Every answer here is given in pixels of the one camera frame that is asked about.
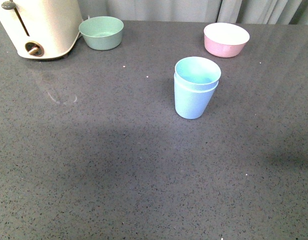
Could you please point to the blue cup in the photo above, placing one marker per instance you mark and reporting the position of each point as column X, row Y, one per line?
column 190, row 103
column 197, row 73

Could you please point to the green bowl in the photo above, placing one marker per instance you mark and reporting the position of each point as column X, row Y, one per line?
column 102, row 33

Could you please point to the pink bowl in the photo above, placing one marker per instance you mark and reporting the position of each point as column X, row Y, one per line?
column 225, row 40

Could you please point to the white toaster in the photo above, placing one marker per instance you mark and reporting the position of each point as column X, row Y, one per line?
column 41, row 29

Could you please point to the grey curtain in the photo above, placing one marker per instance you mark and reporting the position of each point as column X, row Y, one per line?
column 284, row 12

